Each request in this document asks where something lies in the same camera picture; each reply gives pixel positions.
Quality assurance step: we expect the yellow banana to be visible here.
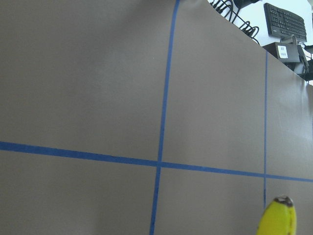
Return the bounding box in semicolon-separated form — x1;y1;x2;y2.
256;195;297;235

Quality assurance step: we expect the brown paper table cover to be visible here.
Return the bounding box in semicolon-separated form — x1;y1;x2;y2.
0;0;313;235

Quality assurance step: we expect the black keyboard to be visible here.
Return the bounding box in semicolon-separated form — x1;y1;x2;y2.
263;3;307;42

